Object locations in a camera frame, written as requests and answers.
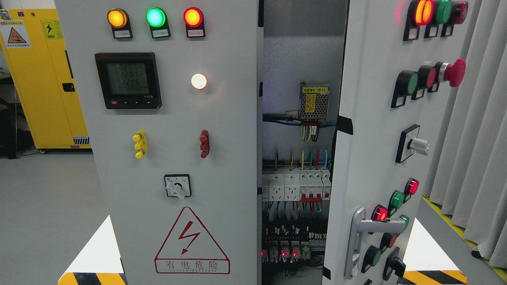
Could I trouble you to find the grey cabinet door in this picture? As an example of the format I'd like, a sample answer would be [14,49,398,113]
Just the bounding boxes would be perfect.
[55,0,262,285]
[322,0,482,285]

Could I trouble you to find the white right door selector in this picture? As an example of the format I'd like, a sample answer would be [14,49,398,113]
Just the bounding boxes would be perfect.
[395,124,430,163]

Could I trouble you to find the upper row circuit breakers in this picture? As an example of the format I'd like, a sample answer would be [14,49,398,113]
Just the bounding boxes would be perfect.
[261,168,332,203]

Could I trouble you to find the metal mesh power supply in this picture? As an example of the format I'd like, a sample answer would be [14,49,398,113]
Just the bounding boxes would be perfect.
[297,81,331,123]

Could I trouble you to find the white lit indicator lamp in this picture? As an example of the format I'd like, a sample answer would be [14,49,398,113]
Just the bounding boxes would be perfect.
[191,73,208,90]

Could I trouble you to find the lower row relays and breakers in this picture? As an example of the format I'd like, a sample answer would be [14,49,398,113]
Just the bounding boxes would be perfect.
[261,219,328,263]

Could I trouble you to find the red electric danger sticker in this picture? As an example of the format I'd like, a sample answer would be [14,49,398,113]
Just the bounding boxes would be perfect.
[154,206,230,274]

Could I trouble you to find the red indicator lamp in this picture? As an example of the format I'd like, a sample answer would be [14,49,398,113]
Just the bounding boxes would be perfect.
[183,7,204,28]

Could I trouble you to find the green indicator lamp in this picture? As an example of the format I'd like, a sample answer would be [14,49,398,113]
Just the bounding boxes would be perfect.
[145,7,166,28]

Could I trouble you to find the orange indicator lamp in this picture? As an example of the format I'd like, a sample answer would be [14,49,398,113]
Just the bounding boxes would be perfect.
[107,8,129,29]

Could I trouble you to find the red emergency stop button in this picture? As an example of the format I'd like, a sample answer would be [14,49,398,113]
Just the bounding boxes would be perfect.
[435,59,467,87]

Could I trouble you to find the grey curtain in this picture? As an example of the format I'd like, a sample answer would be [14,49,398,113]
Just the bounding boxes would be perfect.
[429,0,507,268]

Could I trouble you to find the yellow safety cabinet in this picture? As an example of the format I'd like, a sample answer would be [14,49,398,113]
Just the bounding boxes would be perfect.
[1,9,91,148]

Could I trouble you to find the red terminal post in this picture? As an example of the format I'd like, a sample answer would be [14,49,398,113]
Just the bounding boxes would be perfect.
[199,130,210,158]

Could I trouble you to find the yellow terminal post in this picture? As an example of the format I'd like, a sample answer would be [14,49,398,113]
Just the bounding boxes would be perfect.
[132,130,147,159]

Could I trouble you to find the silver door handle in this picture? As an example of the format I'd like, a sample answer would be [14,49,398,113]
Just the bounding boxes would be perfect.
[344,207,408,279]

